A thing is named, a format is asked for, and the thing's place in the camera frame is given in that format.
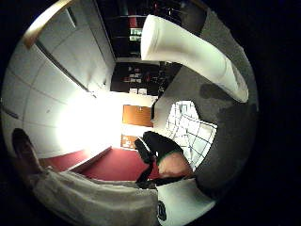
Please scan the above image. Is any dark ceiling rail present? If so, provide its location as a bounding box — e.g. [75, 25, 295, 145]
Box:
[35, 40, 98, 99]

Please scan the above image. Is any white checked cloth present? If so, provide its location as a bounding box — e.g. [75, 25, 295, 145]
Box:
[164, 100, 218, 172]

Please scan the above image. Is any wooden beam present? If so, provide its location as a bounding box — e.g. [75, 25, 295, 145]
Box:
[22, 0, 79, 50]

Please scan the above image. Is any dark shelf unit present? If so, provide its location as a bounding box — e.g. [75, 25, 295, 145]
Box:
[95, 0, 192, 97]

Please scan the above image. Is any white cylindrical tube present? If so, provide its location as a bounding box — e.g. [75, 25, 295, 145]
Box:
[139, 13, 250, 104]

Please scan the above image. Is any orange wall board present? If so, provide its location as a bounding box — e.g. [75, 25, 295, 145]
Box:
[121, 104, 154, 128]

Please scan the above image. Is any the person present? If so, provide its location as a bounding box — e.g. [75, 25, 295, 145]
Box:
[10, 127, 159, 226]

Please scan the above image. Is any cork notice board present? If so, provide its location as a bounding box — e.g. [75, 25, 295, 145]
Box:
[119, 134, 139, 151]

